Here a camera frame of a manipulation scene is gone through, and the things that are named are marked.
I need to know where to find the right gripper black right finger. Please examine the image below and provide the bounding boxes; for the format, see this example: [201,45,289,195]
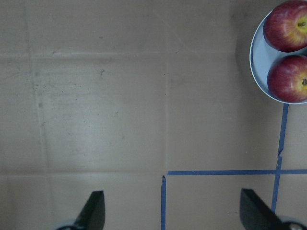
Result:
[240,188,290,230]

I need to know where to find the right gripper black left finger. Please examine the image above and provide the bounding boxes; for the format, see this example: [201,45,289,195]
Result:
[73,190,106,230]

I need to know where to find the red apple on plate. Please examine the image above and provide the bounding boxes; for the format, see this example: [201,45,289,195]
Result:
[263,0,307,53]
[267,55,307,103]

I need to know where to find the light blue plate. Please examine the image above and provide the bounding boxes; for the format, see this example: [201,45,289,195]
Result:
[249,12,307,104]

